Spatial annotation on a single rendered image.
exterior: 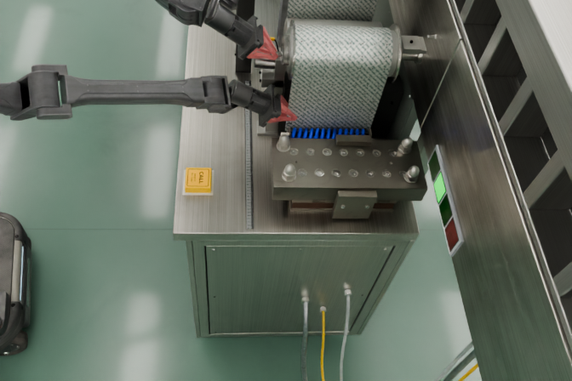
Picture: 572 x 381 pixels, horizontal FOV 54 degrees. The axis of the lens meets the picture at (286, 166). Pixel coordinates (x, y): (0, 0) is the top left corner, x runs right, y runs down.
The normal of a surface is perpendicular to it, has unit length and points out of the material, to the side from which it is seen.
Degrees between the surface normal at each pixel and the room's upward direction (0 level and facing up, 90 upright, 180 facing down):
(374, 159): 0
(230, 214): 0
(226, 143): 0
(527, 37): 90
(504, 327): 90
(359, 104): 90
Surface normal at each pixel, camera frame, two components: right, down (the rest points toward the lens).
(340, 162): 0.09, -0.59
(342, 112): 0.05, 0.81
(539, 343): -0.99, -0.01
